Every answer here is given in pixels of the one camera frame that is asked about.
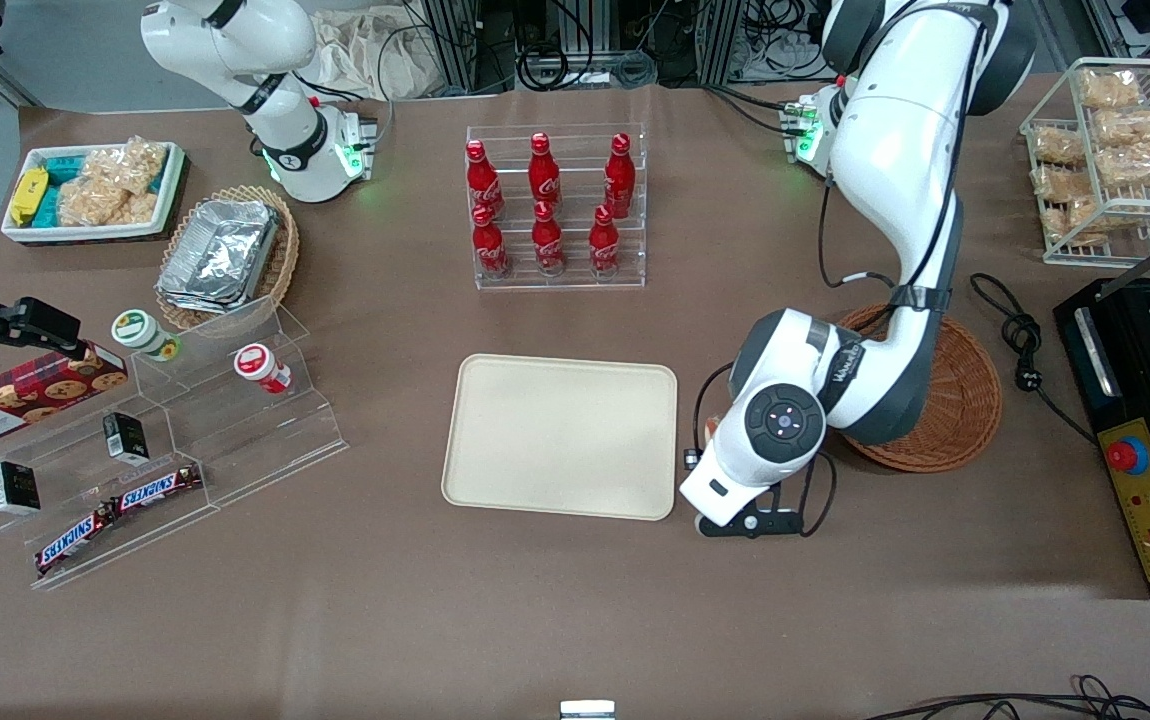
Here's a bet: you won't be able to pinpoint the small black box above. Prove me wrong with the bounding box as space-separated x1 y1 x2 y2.
102 411 150 467
0 461 42 516

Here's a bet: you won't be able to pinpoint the brown chocolate bar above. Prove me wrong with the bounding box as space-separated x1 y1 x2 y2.
110 462 204 514
34 503 121 578

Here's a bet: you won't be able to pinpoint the red cola bottle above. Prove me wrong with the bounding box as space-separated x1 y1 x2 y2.
603 132 637 219
528 132 563 213
472 205 513 279
588 205 622 274
464 139 506 221
531 201 567 276

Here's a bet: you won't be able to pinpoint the clear bag of fried snacks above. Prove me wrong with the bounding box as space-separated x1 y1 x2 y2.
1040 200 1111 247
1032 165 1096 207
1095 140 1150 191
1032 128 1086 168
1093 108 1150 147
1078 68 1143 109

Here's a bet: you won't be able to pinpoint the clear bag of rice crackers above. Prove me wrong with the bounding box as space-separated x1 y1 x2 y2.
55 137 168 228

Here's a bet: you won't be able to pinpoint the black floor cables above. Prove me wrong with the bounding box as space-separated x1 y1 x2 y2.
865 675 1150 720

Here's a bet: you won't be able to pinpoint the clear acrylic bottle rack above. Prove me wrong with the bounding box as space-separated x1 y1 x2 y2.
465 123 648 292

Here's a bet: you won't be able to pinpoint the aluminium foil container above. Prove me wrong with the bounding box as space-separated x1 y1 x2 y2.
157 199 282 315

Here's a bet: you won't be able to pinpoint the green lid cup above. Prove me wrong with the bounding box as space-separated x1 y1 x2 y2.
111 309 183 363

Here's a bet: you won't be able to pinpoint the red lid cup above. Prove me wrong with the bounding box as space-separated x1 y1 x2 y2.
233 343 293 395

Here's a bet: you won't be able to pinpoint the red cookie box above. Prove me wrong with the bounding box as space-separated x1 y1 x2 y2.
0 342 130 451

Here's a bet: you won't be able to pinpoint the black power cable with plug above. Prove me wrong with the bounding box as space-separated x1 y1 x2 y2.
970 272 1101 446

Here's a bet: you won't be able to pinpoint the aluminium frame post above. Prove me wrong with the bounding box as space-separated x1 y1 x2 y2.
420 0 521 96
700 0 748 86

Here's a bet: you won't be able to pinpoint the round brown wicker basket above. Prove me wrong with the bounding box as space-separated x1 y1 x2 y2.
833 303 1004 473

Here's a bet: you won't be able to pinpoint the black arm base cables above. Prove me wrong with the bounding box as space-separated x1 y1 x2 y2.
703 82 808 138

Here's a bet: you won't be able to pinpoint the clear acrylic stepped display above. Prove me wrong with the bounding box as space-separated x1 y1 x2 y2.
0 296 350 591

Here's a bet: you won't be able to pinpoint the coiled black cable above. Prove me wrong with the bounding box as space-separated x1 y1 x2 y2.
520 45 658 91

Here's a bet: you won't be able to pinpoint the oval light wicker basket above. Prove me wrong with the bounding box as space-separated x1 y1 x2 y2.
155 184 301 333

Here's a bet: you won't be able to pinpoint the yellow snack pack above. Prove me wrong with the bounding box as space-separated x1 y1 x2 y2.
9 167 50 227

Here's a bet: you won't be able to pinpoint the beige cloth bag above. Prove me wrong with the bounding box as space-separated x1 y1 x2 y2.
310 8 436 101

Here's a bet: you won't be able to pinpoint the beige rectangular tray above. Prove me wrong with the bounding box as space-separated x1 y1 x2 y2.
440 353 679 522

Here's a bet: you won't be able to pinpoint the white rectangular bin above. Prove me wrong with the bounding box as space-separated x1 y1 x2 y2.
1 141 188 245

